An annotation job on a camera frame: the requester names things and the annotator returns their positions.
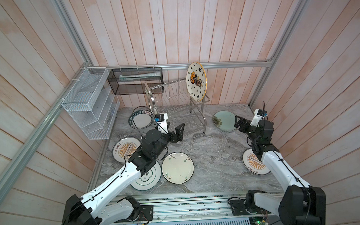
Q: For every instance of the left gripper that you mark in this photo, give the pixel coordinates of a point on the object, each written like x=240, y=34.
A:
x=179, y=135

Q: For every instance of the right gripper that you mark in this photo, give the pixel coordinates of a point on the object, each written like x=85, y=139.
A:
x=243, y=121

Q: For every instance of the mint green flower plate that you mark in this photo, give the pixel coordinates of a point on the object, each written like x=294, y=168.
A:
x=224, y=120

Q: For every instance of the star pattern orange rim plate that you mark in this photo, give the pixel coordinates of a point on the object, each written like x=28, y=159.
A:
x=196, y=81

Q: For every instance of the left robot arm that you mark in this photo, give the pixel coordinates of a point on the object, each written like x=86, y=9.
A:
x=93, y=208

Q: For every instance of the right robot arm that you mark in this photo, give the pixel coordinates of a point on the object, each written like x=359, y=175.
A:
x=302, y=204

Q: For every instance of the steel two-tier dish rack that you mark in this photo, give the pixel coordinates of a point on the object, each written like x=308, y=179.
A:
x=174, y=99

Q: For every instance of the white plate dark green rim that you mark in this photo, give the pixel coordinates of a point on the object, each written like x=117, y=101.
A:
x=140, y=119

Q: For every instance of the cream floral plate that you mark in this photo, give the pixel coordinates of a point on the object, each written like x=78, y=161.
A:
x=178, y=168

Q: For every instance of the right orange sunburst plate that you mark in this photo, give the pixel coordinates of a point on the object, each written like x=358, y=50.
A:
x=252, y=163

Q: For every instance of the orange sunburst plate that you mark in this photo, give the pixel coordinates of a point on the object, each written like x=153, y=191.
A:
x=252, y=163
x=124, y=148

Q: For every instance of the white plate green outline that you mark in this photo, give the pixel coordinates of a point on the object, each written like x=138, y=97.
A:
x=149, y=179

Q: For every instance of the left orange sunburst plate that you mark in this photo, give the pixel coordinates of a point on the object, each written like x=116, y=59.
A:
x=124, y=148

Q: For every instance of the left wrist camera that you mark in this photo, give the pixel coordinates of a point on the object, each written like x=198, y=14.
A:
x=161, y=121

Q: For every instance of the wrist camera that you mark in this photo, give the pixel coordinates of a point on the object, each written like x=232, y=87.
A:
x=259, y=114
x=161, y=121

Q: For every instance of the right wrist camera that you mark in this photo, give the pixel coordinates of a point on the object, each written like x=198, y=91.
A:
x=259, y=114

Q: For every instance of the black mesh wall basket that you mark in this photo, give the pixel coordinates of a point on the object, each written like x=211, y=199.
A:
x=128, y=81

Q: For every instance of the horizontal aluminium wall bar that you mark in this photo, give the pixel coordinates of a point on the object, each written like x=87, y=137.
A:
x=209, y=65

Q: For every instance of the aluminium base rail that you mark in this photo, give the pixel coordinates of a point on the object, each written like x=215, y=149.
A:
x=189, y=206

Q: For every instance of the white wire mesh shelf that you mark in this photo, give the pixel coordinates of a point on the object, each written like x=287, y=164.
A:
x=91, y=105

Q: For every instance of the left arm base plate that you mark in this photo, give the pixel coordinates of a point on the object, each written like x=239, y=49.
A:
x=145, y=213

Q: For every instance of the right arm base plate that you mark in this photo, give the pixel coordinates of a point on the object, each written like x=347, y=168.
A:
x=238, y=207

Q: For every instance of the right aluminium frame bar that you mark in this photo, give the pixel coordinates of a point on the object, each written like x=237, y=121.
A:
x=291, y=25

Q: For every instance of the aluminium frame bar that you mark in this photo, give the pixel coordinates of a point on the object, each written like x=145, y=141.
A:
x=19, y=162
x=291, y=25

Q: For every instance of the left aluminium frame bar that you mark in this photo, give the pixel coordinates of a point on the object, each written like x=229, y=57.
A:
x=19, y=162

